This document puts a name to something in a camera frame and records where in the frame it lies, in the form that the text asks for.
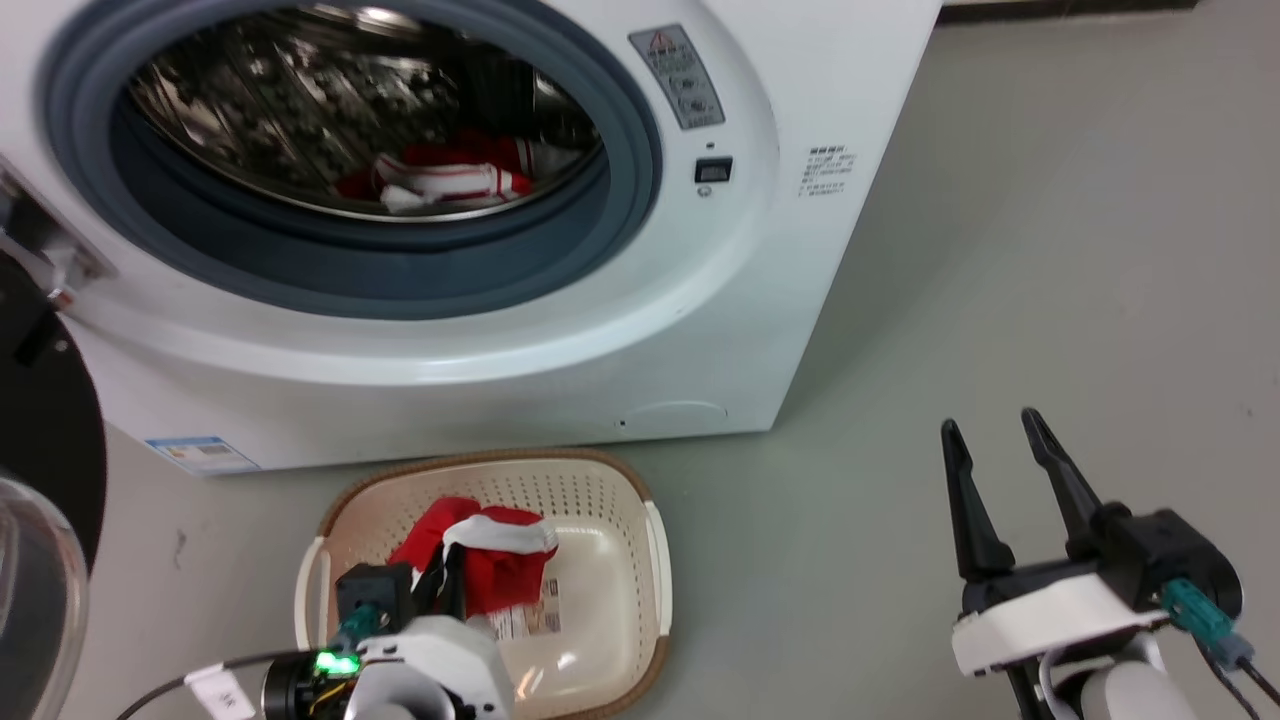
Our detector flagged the white barcode sticker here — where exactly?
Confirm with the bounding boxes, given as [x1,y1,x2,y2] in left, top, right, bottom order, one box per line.
[488,578,562,643]

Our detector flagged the steel washing machine drum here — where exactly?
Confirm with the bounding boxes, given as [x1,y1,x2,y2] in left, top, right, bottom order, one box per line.
[127,5,607,223]

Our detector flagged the red garment with white trim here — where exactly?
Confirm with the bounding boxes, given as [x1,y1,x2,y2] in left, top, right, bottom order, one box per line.
[388,496,560,618]

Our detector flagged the grey warning sticker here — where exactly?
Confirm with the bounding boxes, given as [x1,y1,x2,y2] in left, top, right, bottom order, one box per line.
[628,24,727,131]

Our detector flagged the metal door hinge bracket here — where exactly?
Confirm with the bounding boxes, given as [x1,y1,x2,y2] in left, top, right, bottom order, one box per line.
[0,160,119,311]

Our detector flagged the black cable with white tag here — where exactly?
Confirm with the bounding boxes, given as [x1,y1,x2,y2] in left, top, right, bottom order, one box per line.
[115,652,301,720]

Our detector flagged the small printed text label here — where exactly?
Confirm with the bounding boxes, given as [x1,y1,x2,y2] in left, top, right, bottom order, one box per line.
[798,145,860,198]

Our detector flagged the black cable with teal plug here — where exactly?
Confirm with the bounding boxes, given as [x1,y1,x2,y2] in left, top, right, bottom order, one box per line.
[1160,578,1280,720]

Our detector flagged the white front-load washing machine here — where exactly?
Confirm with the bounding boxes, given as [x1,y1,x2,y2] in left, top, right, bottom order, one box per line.
[0,0,944,475]

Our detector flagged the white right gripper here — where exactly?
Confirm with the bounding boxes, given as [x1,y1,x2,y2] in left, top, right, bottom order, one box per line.
[940,407,1173,681]

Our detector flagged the blue energy label sticker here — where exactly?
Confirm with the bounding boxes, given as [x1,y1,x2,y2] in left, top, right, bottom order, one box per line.
[146,436,261,475]

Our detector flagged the grey rubber door gasket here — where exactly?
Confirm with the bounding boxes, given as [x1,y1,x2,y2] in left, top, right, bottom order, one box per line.
[38,0,664,321]

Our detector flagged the red white striped garment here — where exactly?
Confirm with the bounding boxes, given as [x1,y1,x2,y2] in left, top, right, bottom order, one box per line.
[336,131,537,215]

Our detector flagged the cream perforated laundry basket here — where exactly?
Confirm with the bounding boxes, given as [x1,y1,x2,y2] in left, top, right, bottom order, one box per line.
[294,448,673,720]

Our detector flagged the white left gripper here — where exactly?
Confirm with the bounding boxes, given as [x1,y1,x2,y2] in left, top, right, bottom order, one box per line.
[352,543,516,720]

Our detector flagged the black glass washing machine door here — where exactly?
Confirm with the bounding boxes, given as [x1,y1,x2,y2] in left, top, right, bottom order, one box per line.
[0,252,108,720]

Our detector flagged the dark wall baseboard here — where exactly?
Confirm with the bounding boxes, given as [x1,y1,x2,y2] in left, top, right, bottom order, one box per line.
[938,0,1201,25]

